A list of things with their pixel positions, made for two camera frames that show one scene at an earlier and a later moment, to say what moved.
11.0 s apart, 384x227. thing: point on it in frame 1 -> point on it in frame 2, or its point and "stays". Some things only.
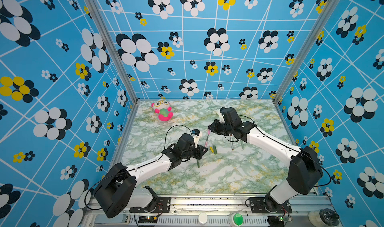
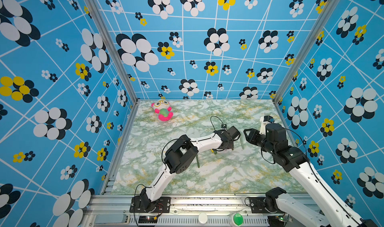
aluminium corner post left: x=93 y=7 stays
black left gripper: x=199 y=151 -> x=231 y=146
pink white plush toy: x=162 y=108 stays
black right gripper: x=215 y=124 -> x=253 y=135
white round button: x=202 y=218 stays
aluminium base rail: x=214 y=211 stays
